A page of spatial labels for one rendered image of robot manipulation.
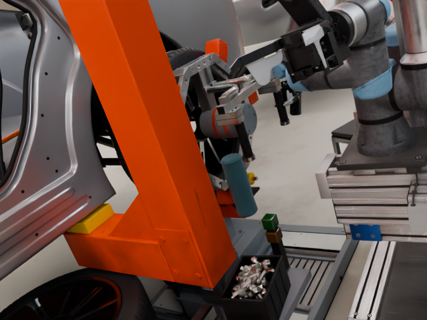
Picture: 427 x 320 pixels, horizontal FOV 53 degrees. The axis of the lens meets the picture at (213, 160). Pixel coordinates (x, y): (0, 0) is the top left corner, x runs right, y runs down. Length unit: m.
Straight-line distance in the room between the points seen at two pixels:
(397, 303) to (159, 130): 1.01
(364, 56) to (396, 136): 0.41
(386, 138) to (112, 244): 0.97
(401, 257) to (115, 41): 1.33
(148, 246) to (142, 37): 0.67
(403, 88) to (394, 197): 0.32
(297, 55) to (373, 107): 0.50
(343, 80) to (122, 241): 0.95
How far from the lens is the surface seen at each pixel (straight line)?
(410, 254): 1.86
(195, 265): 1.34
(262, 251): 2.13
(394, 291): 1.70
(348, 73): 0.89
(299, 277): 1.43
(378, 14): 0.87
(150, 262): 1.49
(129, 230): 1.48
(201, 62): 1.75
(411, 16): 1.10
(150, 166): 1.22
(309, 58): 0.70
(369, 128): 1.21
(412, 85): 1.12
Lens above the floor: 1.33
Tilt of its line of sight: 20 degrees down
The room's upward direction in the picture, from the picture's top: 19 degrees counter-clockwise
